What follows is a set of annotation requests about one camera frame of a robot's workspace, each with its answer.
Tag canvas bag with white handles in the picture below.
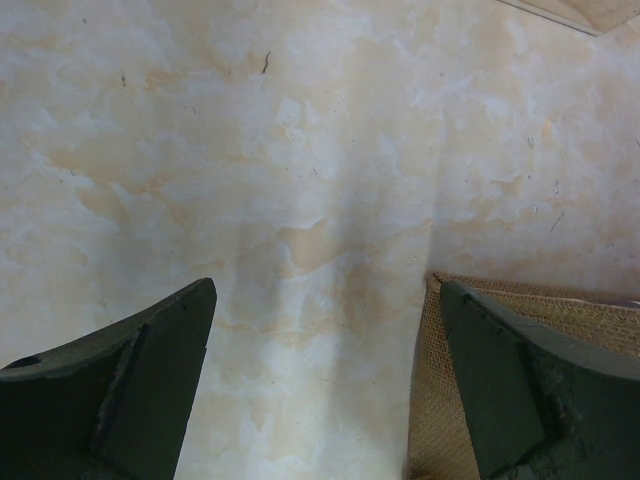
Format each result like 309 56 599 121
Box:
407 272 639 479

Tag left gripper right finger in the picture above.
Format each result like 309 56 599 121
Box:
440 281 639 479

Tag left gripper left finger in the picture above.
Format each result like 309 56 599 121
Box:
1 278 217 479

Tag wooden clothes rack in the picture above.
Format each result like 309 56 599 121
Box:
502 0 639 36

